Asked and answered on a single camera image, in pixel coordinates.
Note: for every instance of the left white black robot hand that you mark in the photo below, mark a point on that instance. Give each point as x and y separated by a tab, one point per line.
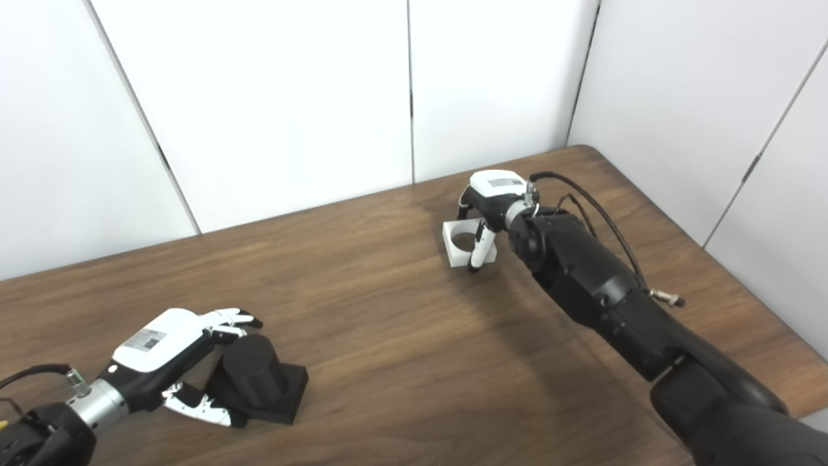
155	343

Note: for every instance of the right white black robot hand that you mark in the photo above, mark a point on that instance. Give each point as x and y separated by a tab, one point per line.
495	194

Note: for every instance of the white square piece round hole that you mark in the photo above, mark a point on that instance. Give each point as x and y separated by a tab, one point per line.
456	254

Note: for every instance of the black cylinder peg square base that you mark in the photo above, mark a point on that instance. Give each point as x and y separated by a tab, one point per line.
259	372

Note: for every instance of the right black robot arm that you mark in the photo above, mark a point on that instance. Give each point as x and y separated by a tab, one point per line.
614	304

